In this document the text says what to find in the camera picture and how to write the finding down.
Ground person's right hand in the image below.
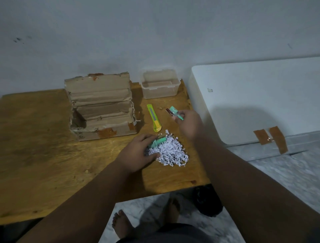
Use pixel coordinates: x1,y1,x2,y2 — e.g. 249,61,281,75
172,109,206,142

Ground person's left hand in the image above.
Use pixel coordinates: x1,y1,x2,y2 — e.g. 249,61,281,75
117,134,162,174

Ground green parts together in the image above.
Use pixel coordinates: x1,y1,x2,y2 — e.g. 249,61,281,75
149,136,167,149
165,106,185,121

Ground shredded white paper filling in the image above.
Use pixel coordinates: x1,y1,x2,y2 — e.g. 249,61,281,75
147,130,189,167

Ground yellow utility knife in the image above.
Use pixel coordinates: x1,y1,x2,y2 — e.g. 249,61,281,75
146,104,162,133

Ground clear plastic container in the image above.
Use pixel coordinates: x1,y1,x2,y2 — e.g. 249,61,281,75
139,69,181,100

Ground brown cardboard box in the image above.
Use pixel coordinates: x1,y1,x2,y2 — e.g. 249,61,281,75
64,72,138,142

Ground person's right forearm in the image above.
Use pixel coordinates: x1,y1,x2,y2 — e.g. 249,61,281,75
192,133,320,243

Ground person's left forearm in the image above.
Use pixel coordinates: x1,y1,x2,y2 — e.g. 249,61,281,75
17,163,135,243

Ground person's right foot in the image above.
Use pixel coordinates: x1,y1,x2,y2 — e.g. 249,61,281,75
160,198,181,226

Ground person's foot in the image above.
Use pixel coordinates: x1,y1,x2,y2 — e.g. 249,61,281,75
160,198,181,226
112,209,135,240

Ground person's left foot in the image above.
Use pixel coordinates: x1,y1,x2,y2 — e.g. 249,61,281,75
112,209,135,240

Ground white cabinet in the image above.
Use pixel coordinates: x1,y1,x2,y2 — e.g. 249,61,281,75
187,56,320,162

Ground short brown tape strip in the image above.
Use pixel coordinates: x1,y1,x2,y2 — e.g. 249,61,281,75
253,129,272,146

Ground black trash bin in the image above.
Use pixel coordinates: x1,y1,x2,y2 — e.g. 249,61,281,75
193,184,224,218

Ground dark shorts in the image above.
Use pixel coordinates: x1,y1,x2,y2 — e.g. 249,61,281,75
116,223,215,243

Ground long brown tape strip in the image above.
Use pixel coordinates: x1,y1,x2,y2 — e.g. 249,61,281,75
269,126,289,155

